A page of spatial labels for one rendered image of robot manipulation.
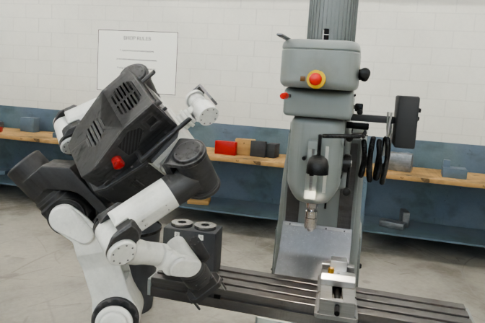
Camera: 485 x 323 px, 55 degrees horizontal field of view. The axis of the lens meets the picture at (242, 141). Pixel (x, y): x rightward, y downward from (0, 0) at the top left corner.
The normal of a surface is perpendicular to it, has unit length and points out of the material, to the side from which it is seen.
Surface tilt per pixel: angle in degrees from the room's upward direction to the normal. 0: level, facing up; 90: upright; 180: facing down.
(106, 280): 90
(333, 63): 90
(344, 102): 90
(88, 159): 70
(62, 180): 90
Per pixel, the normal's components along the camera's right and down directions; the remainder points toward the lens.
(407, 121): -0.25, 0.10
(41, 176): 0.09, 0.12
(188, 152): -0.26, -0.71
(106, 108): -0.62, -0.30
